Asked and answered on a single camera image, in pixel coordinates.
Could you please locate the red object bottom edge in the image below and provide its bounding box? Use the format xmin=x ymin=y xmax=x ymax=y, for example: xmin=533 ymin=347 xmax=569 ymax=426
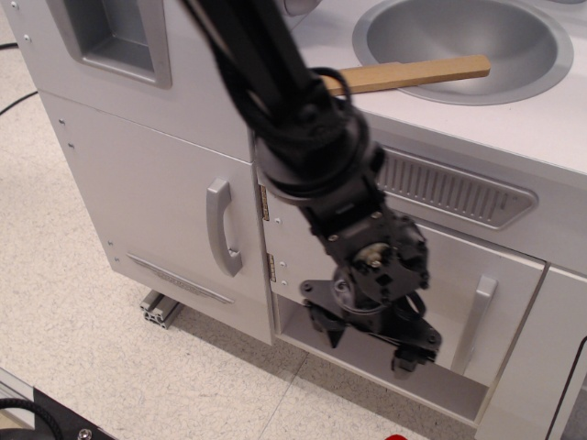
xmin=384 ymin=434 xmax=408 ymax=440

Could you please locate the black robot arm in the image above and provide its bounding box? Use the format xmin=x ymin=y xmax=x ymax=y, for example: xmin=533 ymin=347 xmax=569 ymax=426
xmin=184 ymin=1 xmax=441 ymax=375

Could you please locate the aluminium extrusion foot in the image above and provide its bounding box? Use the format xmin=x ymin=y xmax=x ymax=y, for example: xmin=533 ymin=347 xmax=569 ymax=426
xmin=139 ymin=290 xmax=183 ymax=330

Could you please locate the grey vent panel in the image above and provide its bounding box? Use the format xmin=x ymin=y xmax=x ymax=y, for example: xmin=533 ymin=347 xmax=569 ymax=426
xmin=378 ymin=148 xmax=538 ymax=230

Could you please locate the silver sink bowl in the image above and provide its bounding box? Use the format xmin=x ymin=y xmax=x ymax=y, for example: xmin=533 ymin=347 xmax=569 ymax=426
xmin=352 ymin=1 xmax=574 ymax=105

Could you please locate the upper metal door hinge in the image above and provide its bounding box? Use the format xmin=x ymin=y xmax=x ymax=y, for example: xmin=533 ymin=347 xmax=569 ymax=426
xmin=259 ymin=184 xmax=270 ymax=222

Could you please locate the grey fridge door handle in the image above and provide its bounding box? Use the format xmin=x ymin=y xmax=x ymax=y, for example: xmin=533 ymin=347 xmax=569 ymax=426
xmin=205 ymin=178 xmax=243 ymax=278

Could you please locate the lower metal door hinge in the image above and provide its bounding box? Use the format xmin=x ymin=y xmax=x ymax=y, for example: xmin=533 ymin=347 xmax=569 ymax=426
xmin=266 ymin=252 xmax=276 ymax=282

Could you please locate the wooden spatula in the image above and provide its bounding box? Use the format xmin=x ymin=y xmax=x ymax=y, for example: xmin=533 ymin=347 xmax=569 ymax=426
xmin=338 ymin=55 xmax=491 ymax=94

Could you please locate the white toy kitchen cabinet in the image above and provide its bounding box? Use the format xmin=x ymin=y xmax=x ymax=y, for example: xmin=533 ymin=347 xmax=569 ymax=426
xmin=1 ymin=1 xmax=586 ymax=439

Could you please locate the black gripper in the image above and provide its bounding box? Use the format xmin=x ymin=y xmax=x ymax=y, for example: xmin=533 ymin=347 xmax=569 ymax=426
xmin=300 ymin=279 xmax=442 ymax=380

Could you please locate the silver knob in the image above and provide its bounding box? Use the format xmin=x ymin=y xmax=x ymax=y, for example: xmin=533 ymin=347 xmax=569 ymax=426
xmin=282 ymin=0 xmax=321 ymax=17

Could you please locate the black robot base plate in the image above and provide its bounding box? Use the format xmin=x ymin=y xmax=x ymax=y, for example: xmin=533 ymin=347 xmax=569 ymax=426
xmin=0 ymin=387 xmax=116 ymax=440

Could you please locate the grey cabinet door handle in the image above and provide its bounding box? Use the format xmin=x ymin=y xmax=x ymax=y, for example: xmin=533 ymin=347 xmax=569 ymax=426
xmin=451 ymin=275 xmax=498 ymax=375

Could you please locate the white cabinet door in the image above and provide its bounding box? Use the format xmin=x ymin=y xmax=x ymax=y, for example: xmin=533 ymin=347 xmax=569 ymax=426
xmin=475 ymin=267 xmax=586 ymax=439
xmin=266 ymin=196 xmax=544 ymax=385

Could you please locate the black floor cable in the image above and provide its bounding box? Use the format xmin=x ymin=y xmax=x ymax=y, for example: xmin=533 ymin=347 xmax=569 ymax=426
xmin=0 ymin=41 xmax=39 ymax=116

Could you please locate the metal door hinge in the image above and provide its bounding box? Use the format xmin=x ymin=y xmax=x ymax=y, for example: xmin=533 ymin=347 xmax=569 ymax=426
xmin=259 ymin=184 xmax=270 ymax=222
xmin=266 ymin=252 xmax=276 ymax=282

